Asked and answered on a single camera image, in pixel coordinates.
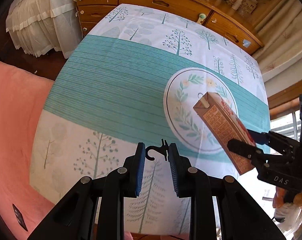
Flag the pink bed cover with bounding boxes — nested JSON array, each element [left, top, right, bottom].
[[0, 62, 54, 239]]

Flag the person's right hand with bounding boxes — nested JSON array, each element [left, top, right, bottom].
[[272, 187, 302, 208]]

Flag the metal window grille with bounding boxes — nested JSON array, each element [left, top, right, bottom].
[[270, 111, 301, 141]]

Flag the red drink carton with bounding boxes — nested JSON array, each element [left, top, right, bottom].
[[193, 92, 256, 175]]

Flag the black plastic hook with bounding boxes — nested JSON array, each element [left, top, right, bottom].
[[146, 139, 169, 161]]

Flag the floral round plate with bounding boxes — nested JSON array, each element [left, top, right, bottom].
[[163, 68, 238, 155]]

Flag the wooden dresser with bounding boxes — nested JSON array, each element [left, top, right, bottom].
[[73, 0, 265, 55]]

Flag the tree-patterned tablecloth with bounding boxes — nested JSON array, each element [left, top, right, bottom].
[[28, 3, 271, 235]]

